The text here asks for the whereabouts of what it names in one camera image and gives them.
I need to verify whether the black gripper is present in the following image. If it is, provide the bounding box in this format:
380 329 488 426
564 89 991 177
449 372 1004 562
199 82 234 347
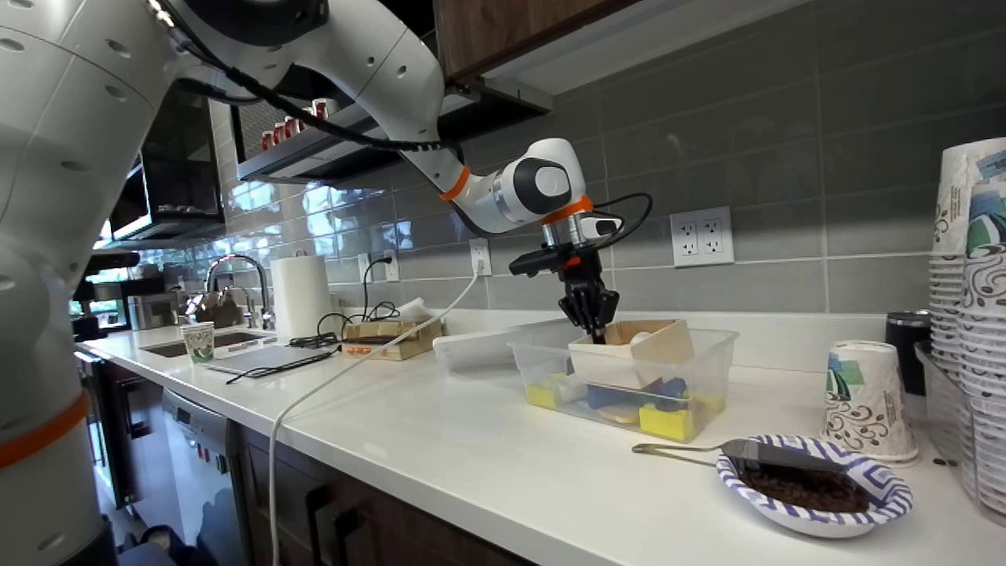
508 243 621 347

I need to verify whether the small wooden box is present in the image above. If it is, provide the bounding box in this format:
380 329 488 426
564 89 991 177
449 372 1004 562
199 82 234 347
566 318 699 393

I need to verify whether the clear empty plastic container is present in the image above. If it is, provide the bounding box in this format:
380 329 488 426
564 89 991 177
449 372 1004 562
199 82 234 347
428 324 529 376

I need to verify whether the tan box with blue label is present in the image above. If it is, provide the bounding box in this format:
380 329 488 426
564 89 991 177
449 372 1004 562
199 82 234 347
340 318 449 364

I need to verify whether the brown cardboard box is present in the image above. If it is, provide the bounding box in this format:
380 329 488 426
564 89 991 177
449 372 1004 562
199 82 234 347
344 314 423 347

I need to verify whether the blue block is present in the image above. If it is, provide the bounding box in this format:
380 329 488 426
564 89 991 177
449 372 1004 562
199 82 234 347
580 380 692 416

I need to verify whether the yellow rectangular block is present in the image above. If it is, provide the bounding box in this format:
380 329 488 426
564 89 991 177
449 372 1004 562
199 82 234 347
524 380 566 413

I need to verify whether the yellow tape piece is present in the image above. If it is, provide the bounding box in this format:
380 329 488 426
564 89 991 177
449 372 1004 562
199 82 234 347
635 400 700 442

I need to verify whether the metal spoon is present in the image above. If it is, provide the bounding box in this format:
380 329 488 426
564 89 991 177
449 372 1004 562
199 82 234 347
628 435 812 479

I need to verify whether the small black faucet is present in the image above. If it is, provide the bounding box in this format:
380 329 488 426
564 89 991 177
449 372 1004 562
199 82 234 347
359 254 401 324

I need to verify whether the dark coffee grounds pile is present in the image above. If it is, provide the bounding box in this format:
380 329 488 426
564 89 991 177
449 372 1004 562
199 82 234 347
735 462 877 519

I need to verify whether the white paper towel roll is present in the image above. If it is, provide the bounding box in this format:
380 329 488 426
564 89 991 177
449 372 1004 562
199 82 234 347
267 253 332 344

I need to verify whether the upturned patterned paper cup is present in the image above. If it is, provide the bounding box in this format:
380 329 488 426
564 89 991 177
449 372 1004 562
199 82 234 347
819 339 924 470

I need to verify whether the wooden upper cabinet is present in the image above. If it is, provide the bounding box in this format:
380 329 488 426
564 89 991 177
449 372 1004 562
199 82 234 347
432 0 643 82

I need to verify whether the dark lower cabinet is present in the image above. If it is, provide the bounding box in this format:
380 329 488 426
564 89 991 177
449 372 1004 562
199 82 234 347
91 358 531 566

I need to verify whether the black canister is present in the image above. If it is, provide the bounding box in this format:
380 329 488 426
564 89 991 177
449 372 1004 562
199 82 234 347
882 307 937 400

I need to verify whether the grey flat tray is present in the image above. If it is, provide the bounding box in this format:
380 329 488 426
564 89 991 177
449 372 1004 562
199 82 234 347
204 344 335 383

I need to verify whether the chrome sink faucet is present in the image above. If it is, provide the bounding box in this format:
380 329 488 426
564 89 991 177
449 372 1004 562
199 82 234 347
204 249 280 329

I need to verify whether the patterned paper plate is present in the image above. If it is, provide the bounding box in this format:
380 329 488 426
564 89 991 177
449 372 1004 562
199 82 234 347
714 432 918 545

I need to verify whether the red white striped item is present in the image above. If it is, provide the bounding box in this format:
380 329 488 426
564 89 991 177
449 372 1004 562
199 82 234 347
257 93 340 151

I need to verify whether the kitchen sink basin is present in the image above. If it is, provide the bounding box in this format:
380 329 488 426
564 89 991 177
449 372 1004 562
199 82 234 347
137 327 269 363

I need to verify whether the stack of patterned paper cups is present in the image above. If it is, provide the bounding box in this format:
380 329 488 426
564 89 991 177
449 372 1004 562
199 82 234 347
956 199 1006 528
924 134 1006 467

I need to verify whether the black microwave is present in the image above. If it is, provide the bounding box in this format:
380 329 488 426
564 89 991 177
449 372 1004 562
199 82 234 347
103 89 231 249

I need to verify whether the black coffee machine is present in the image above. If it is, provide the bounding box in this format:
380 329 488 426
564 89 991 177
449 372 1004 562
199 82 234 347
65 249 170 339

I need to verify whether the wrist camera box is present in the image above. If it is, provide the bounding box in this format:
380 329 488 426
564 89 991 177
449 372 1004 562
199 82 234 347
570 211 628 249

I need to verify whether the white wall outlet with plug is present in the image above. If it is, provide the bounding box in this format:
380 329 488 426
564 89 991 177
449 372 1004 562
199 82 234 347
465 237 496 284

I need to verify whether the white quad wall outlet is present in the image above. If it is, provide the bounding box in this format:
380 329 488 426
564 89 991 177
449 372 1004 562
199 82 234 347
669 204 740 272

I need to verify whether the white power cable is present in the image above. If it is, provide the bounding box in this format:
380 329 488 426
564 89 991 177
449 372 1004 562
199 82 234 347
263 260 488 566

